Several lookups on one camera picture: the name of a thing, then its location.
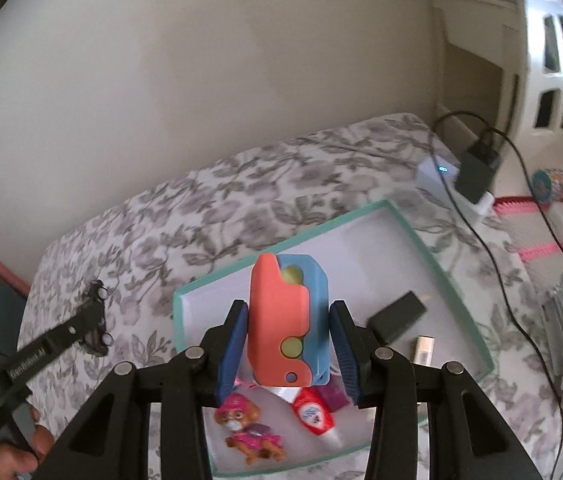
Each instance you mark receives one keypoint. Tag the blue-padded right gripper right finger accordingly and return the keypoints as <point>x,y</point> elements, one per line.
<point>468,438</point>

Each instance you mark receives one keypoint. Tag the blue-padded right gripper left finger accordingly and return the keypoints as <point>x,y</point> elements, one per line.
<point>108,438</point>

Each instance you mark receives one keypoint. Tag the black toy car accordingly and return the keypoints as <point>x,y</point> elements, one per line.
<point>96,341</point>

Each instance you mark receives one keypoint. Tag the pink pup figurine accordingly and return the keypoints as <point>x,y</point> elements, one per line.
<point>240,417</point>

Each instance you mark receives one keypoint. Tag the pink plastic glasses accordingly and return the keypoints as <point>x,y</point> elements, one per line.
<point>245,384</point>

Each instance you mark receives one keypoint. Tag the black power adapter block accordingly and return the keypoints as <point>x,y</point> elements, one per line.
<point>392,321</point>

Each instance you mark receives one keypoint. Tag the red white tube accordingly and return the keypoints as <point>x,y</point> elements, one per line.
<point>311,410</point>

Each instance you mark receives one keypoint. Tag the coral blue toy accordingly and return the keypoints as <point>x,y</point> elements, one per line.
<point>288,332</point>

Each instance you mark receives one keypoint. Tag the magenta plastic piece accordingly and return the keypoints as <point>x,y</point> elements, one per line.
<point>334,397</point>

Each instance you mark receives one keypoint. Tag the person's left hand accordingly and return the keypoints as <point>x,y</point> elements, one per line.
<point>14,461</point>

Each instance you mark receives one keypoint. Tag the teal white shallow box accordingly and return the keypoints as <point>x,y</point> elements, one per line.
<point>371,258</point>

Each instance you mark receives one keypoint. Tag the floral grey white blanket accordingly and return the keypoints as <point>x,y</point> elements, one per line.
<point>151,245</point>

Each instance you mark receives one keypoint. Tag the pink zipper pouch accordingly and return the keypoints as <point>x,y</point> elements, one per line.
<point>536,232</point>

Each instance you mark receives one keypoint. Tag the white power bank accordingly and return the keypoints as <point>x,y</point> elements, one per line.
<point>438,181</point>

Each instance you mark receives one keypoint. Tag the round teal tin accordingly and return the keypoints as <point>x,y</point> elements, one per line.
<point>547,185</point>

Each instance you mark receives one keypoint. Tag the black plugged charger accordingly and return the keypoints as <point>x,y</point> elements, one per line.
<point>478,166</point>

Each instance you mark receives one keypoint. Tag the white shelf unit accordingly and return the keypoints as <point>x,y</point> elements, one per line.
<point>523,39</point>

